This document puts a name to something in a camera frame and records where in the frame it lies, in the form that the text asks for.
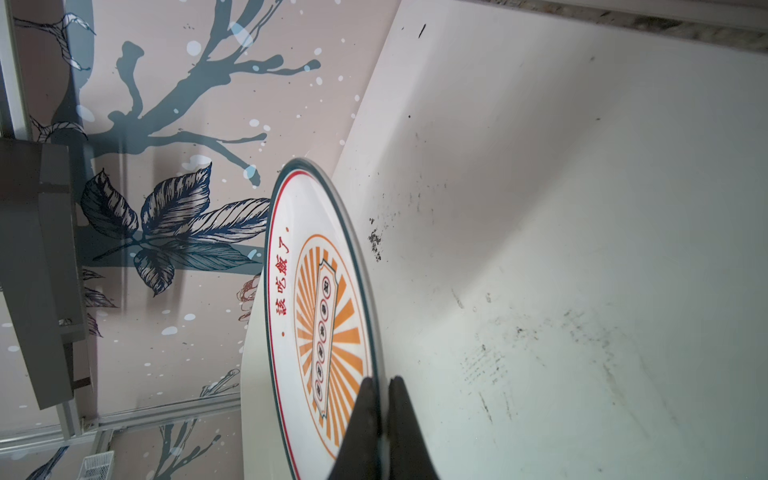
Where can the white wire mesh shelf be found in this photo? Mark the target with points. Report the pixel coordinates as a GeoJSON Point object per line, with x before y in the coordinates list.
{"type": "Point", "coordinates": [97, 466]}

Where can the orange sunburst plate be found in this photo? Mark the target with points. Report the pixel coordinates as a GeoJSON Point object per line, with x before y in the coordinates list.
{"type": "Point", "coordinates": [321, 325]}

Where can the horizontal aluminium frame bar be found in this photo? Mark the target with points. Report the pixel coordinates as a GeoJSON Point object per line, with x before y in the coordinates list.
{"type": "Point", "coordinates": [82, 431]}

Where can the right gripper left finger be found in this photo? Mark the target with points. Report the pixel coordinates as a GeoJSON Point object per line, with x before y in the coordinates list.
{"type": "Point", "coordinates": [358, 454]}

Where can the white plastic bin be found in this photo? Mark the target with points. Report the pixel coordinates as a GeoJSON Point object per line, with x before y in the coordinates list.
{"type": "Point", "coordinates": [264, 453]}

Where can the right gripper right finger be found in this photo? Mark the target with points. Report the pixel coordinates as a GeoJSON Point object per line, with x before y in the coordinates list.
{"type": "Point", "coordinates": [408, 453]}

